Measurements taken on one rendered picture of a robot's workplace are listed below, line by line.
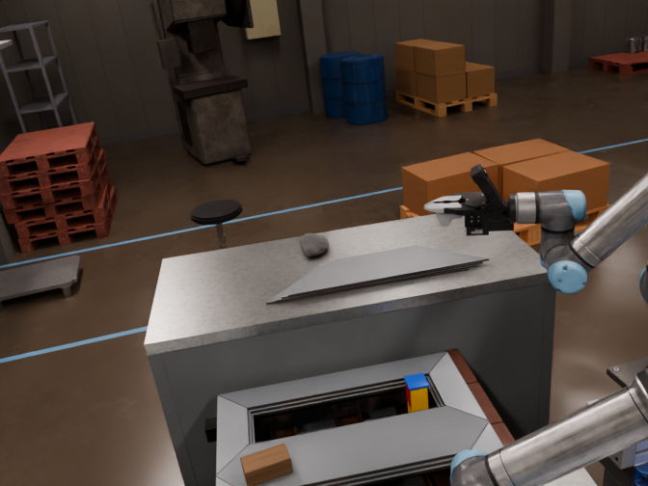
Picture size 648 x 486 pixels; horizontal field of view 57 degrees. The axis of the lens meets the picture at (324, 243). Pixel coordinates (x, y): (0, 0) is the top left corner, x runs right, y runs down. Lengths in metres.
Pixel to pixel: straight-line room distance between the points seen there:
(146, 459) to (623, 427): 2.46
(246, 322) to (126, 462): 1.45
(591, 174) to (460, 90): 4.02
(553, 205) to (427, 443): 0.69
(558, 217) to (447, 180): 3.15
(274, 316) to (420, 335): 0.48
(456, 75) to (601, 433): 7.59
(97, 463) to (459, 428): 1.97
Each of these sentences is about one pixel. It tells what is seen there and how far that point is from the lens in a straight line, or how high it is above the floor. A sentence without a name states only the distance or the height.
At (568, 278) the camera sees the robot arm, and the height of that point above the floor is 1.35.
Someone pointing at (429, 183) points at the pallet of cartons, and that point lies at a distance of 4.52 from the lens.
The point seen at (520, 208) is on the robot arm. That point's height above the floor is 1.45.
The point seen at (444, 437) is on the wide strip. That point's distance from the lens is 1.70.
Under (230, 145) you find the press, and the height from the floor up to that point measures 0.19.
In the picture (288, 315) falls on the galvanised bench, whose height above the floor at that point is 1.05.
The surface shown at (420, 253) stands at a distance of 2.10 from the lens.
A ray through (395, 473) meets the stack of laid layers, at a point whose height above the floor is 0.82.
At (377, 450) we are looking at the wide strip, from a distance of 1.67.
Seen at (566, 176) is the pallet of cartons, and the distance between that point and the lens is 4.58.
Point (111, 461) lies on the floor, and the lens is 3.19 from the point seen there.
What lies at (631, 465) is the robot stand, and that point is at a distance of 1.60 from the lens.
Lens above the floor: 2.01
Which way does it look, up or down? 25 degrees down
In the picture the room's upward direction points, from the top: 7 degrees counter-clockwise
